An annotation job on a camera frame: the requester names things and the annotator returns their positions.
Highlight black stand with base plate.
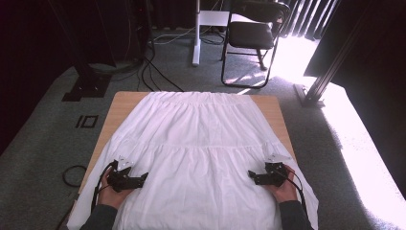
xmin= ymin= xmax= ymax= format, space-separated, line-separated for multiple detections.
xmin=47 ymin=0 xmax=113 ymax=103

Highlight dark pleated curtain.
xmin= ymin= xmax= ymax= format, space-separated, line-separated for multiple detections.
xmin=281 ymin=0 xmax=339 ymax=41

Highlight white desk frame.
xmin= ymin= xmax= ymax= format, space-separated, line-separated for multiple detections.
xmin=191 ymin=0 xmax=231 ymax=67

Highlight black floor cables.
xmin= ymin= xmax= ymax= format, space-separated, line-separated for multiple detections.
xmin=137 ymin=56 xmax=186 ymax=94

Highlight aluminium profile post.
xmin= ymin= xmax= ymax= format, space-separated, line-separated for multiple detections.
xmin=293 ymin=0 xmax=374 ymax=108

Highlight dark equipment rack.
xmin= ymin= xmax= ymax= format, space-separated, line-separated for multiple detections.
xmin=95 ymin=0 xmax=154 ymax=65

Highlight person's right hand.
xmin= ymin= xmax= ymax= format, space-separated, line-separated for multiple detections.
xmin=266 ymin=164 xmax=300 ymax=204

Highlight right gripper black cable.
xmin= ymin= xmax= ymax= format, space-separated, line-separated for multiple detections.
xmin=277 ymin=166 xmax=309 ymax=219

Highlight white floor cable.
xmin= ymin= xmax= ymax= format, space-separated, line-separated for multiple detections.
xmin=149 ymin=27 xmax=197 ymax=46

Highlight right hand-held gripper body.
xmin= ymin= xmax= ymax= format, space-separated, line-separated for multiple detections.
xmin=263 ymin=153 xmax=293 ymax=188

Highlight person's left hand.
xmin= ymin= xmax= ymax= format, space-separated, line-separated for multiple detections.
xmin=97 ymin=169 xmax=134 ymax=210

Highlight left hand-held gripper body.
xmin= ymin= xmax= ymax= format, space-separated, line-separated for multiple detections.
xmin=106 ymin=155 xmax=137 ymax=194

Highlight white skirt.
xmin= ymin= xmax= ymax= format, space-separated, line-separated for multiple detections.
xmin=66 ymin=90 xmax=320 ymax=230

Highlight black folding chair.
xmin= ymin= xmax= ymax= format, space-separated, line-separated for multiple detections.
xmin=220 ymin=0 xmax=292 ymax=90

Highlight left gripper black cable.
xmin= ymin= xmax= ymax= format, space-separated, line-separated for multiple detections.
xmin=90 ymin=159 xmax=118 ymax=214

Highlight black cable loop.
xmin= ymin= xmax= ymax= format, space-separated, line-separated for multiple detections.
xmin=61 ymin=165 xmax=88 ymax=188

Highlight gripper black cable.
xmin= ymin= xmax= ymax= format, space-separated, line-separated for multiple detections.
xmin=90 ymin=159 xmax=118 ymax=214
xmin=277 ymin=166 xmax=309 ymax=219

